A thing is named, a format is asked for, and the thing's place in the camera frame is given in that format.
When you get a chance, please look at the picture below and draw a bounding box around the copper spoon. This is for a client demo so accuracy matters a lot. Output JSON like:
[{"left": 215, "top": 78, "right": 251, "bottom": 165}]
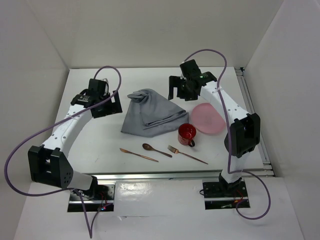
[{"left": 142, "top": 143, "right": 173, "bottom": 158}]

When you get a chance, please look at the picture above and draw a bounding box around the pink plate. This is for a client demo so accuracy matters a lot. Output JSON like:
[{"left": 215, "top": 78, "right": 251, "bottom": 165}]
[{"left": 190, "top": 103, "right": 226, "bottom": 135}]

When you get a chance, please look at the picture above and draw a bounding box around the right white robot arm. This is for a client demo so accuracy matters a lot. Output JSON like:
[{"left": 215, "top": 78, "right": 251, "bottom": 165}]
[{"left": 168, "top": 59, "right": 261, "bottom": 196}]

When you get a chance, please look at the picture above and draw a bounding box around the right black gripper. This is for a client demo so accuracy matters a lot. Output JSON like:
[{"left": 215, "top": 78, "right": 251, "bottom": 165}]
[{"left": 168, "top": 75, "right": 199, "bottom": 101}]

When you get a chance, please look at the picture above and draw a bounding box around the copper fork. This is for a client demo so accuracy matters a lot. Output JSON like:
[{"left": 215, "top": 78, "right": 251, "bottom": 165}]
[{"left": 167, "top": 145, "right": 208, "bottom": 165}]

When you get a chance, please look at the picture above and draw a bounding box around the grey cloth placemat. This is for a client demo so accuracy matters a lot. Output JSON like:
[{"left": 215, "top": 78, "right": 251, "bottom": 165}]
[{"left": 121, "top": 88, "right": 189, "bottom": 138}]

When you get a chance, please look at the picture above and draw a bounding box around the red enamel mug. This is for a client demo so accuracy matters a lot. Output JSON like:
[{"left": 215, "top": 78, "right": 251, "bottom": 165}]
[{"left": 178, "top": 123, "right": 197, "bottom": 147}]

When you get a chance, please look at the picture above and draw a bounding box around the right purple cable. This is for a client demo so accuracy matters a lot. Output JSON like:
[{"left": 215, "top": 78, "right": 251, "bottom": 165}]
[{"left": 183, "top": 48, "right": 271, "bottom": 220}]

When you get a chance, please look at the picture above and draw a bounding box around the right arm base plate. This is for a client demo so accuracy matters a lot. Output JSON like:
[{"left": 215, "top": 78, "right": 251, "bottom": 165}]
[{"left": 199, "top": 181, "right": 251, "bottom": 210}]

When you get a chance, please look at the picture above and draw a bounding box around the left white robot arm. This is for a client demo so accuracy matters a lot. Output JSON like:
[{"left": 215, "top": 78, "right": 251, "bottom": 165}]
[{"left": 28, "top": 78, "right": 122, "bottom": 200}]

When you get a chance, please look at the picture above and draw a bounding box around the right aluminium rail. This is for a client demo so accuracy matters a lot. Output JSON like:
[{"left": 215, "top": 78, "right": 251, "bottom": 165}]
[{"left": 234, "top": 66, "right": 274, "bottom": 173}]

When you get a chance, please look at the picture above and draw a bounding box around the copper knife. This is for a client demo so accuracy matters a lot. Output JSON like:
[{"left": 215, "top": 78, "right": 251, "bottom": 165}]
[{"left": 119, "top": 148, "right": 159, "bottom": 163}]

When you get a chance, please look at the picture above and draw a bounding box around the purple cable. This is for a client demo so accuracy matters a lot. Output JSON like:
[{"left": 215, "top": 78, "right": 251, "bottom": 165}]
[
  {"left": 183, "top": 48, "right": 271, "bottom": 220},
  {"left": 3, "top": 65, "right": 123, "bottom": 239}
]

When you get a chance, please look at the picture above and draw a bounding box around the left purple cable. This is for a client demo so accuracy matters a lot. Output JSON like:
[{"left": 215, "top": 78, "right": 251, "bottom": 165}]
[{"left": 3, "top": 65, "right": 123, "bottom": 239}]

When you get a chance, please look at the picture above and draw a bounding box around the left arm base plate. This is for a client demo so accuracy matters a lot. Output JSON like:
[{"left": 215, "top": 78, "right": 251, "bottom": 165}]
[{"left": 67, "top": 182, "right": 116, "bottom": 213}]

